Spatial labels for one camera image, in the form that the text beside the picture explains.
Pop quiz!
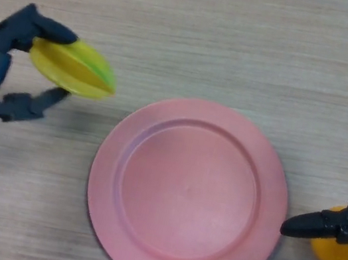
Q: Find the yellow green starfruit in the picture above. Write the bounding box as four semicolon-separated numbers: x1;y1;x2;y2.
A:
23;30;124;104

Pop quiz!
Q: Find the pink round plate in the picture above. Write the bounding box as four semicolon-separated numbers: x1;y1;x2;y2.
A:
74;82;304;260

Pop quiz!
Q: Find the orange round fruit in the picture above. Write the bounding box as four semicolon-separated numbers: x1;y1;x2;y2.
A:
307;201;348;260

